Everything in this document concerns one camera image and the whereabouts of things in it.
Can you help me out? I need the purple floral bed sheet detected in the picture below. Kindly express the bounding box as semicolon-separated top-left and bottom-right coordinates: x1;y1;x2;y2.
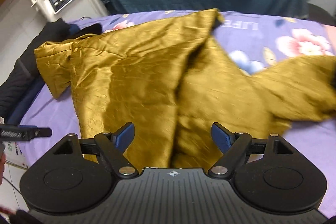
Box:
19;12;335;217

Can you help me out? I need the black quilted jacket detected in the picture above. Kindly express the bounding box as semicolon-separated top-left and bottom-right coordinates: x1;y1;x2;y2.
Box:
1;19;102;119

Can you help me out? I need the gold satin jacket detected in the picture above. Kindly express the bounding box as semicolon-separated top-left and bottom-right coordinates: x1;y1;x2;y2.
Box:
34;9;335;170

